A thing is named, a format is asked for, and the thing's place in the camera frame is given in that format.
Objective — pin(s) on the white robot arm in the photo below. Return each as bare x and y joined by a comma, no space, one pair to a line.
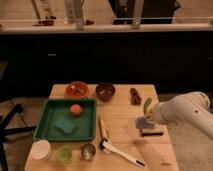
192,108

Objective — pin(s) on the white black dish brush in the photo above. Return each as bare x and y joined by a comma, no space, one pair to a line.
106,145

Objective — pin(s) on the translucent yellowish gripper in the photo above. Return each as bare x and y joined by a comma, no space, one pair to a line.
149,115

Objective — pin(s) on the blue-grey towel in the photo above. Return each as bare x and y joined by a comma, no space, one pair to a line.
142,123

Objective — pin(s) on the green plastic tray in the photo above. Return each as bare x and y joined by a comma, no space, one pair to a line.
54,109

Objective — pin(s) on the teal sponge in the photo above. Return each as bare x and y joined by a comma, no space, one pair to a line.
65,125

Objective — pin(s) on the green chili pepper toy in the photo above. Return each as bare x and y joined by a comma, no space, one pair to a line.
146,105

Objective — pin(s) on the white cup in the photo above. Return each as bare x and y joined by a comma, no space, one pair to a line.
41,150

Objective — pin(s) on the orange round fruit toy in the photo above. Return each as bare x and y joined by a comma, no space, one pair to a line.
76,110

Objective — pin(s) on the small metal cup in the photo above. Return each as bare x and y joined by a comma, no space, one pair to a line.
88,151

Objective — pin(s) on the dark purple bowl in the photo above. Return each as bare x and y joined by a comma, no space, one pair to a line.
105,91

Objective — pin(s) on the orange bowl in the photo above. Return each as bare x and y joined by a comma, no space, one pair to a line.
76,90

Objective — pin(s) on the green cup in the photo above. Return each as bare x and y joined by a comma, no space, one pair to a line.
64,154

